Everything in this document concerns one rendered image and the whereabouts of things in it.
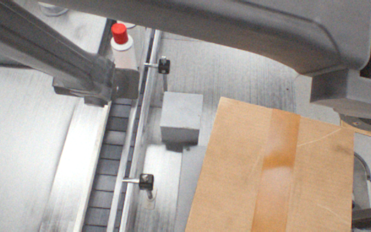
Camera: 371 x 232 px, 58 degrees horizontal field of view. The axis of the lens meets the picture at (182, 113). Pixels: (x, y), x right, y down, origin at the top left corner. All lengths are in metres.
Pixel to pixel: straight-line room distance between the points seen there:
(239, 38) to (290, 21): 0.03
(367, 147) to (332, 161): 1.44
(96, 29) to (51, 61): 0.63
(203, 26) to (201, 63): 0.80
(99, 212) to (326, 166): 0.48
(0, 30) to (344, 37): 0.30
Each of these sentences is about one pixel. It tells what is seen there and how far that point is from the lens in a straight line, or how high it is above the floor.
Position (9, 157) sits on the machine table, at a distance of 0.97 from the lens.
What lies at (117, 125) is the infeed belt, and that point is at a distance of 0.86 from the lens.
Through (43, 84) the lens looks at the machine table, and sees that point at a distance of 1.05.
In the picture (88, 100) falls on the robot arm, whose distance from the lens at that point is 0.61.
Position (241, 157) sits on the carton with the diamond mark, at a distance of 0.57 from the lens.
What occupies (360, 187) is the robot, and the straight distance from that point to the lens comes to 1.66.
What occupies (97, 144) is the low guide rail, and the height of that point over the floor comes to 0.91.
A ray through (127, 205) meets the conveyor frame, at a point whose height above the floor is 0.88.
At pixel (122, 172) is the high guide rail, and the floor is 0.96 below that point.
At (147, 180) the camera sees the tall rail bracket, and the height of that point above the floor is 0.98.
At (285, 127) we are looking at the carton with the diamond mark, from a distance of 0.61.
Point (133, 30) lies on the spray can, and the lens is 0.84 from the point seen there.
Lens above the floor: 1.64
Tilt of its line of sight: 61 degrees down
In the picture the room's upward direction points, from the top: 2 degrees clockwise
